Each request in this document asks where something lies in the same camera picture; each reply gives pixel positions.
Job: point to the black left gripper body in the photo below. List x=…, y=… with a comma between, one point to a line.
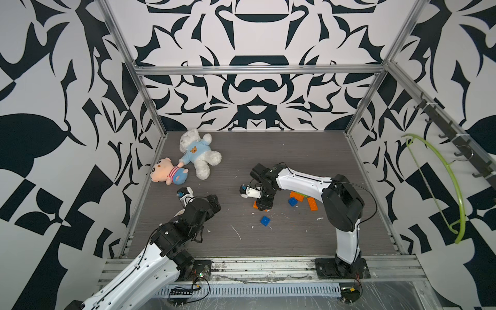
x=213, y=210

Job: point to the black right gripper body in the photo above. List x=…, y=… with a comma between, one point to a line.
x=265, y=199

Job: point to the blue square lego brick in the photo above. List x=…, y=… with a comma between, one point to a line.
x=293, y=202

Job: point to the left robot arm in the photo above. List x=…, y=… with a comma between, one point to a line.
x=162, y=261

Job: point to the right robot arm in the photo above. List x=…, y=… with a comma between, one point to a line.
x=342, y=203

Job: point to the pink doll plush toy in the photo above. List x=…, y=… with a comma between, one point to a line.
x=165, y=171

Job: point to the white teddy bear blue shirt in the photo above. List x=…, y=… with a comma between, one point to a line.
x=197, y=150

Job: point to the black connector box left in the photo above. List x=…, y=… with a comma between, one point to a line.
x=180, y=295

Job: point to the black connector box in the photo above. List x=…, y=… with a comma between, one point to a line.
x=180, y=295
x=350, y=295

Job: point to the black connector box right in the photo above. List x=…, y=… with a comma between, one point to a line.
x=350, y=295

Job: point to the green hoop hanger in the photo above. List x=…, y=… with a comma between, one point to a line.
x=435, y=182

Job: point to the black hook rack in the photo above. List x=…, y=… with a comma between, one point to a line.
x=468, y=149

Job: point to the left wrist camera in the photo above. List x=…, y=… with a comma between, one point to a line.
x=184, y=194

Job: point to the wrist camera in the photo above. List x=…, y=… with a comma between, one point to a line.
x=184, y=194
x=247, y=191

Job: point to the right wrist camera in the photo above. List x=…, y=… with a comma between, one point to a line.
x=247, y=191

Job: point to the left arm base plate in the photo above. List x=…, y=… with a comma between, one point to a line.
x=199, y=268

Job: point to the aluminium frame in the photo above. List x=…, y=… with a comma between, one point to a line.
x=356, y=66

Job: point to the white cable duct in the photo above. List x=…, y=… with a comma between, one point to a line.
x=261, y=290

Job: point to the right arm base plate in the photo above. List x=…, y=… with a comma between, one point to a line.
x=335, y=268

